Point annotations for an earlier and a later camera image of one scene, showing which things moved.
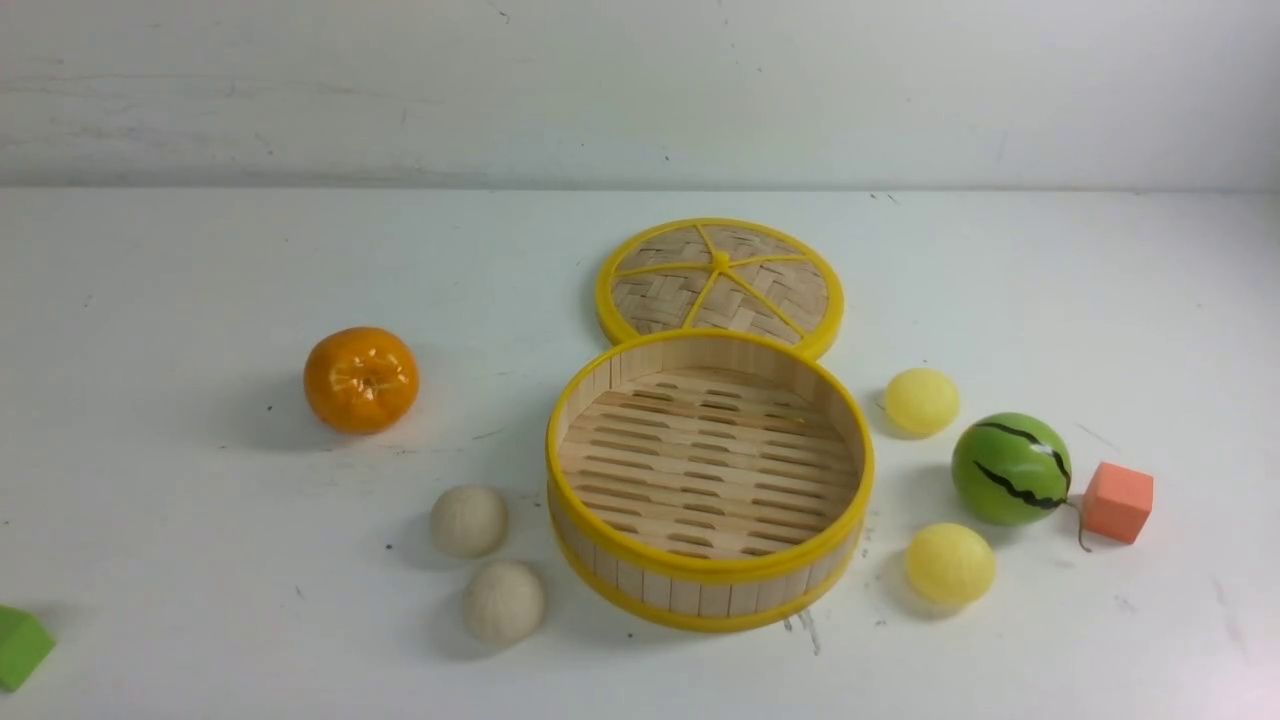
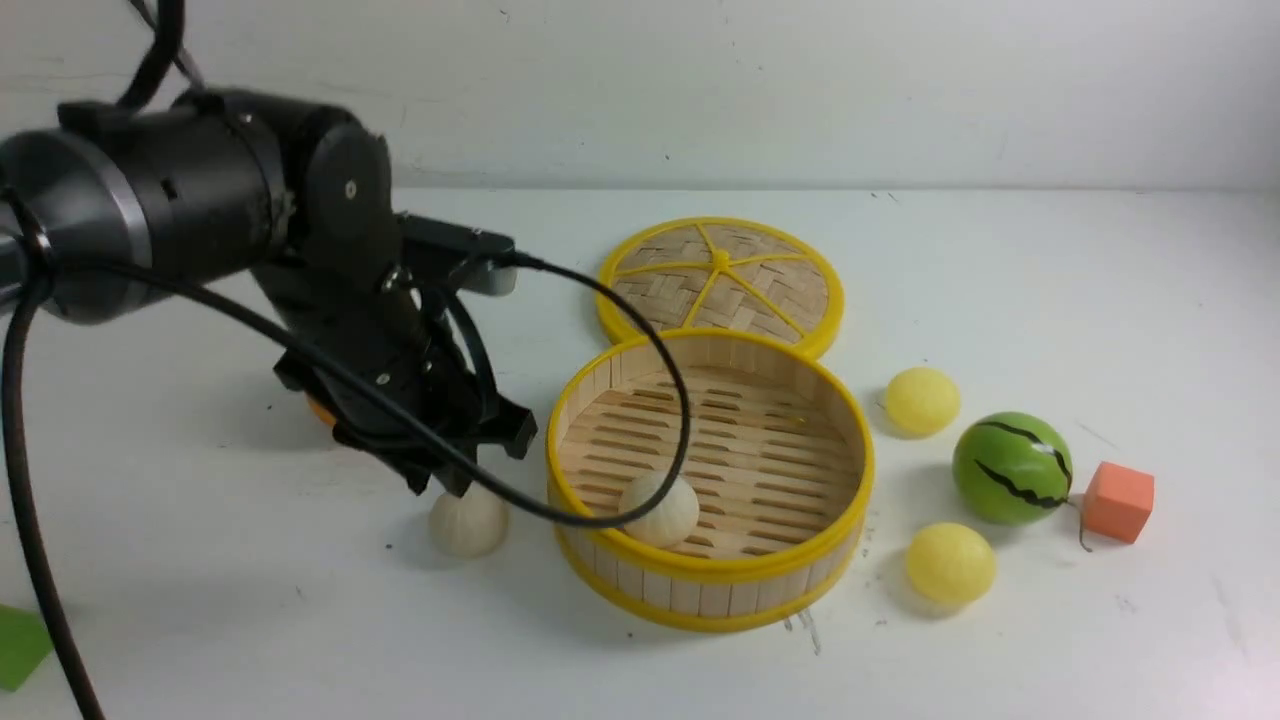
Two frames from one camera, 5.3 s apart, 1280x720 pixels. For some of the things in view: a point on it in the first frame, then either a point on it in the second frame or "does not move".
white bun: x=503 y=602 to x=672 y=520
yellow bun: x=920 y=402 does not move
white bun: x=469 y=521 does not move
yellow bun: x=950 y=564 does not move
